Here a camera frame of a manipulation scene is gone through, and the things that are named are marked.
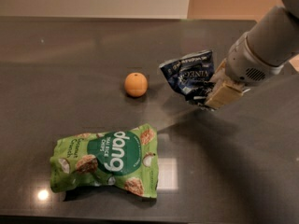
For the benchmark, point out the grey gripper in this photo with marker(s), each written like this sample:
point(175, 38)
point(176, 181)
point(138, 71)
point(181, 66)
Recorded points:
point(242, 65)

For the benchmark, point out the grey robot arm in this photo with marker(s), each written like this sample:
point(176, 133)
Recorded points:
point(257, 55)

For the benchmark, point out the orange fruit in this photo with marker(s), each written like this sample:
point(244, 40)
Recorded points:
point(136, 84)

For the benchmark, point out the blue kettle chip bag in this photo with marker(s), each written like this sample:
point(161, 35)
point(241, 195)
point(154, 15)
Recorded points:
point(190, 76)

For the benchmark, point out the green dang chip bag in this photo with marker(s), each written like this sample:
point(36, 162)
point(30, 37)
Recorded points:
point(125, 159)

